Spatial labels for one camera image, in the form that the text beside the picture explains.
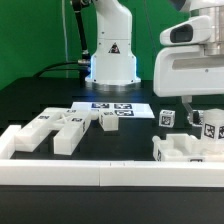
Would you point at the white left fence wall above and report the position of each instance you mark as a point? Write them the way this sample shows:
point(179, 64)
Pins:
point(7, 145)

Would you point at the white front fence wall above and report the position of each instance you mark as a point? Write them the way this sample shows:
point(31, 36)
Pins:
point(111, 173)

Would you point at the white fence wall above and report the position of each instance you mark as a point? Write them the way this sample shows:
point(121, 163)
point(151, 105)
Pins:
point(7, 145)
point(111, 173)

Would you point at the small tagged cube right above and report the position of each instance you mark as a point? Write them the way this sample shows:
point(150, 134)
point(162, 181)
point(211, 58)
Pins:
point(198, 117)

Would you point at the small tagged cube left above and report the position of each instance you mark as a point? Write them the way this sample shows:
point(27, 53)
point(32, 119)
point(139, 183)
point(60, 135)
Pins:
point(167, 118)

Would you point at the white chair back frame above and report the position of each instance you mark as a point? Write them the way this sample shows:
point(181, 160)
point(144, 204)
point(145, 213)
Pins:
point(70, 125)

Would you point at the small tagged cube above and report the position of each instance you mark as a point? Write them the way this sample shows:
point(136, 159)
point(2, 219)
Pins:
point(167, 118)
point(198, 117)

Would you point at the white tag base sheet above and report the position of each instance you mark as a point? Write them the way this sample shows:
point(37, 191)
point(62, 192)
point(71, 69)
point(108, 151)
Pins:
point(123, 110)

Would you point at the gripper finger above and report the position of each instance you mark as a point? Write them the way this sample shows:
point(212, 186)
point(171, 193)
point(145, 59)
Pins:
point(186, 101)

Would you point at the white chair seat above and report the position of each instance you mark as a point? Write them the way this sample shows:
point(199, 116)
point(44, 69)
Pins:
point(187, 148)

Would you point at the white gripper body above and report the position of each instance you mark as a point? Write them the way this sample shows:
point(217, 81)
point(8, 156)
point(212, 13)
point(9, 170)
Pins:
point(184, 67)

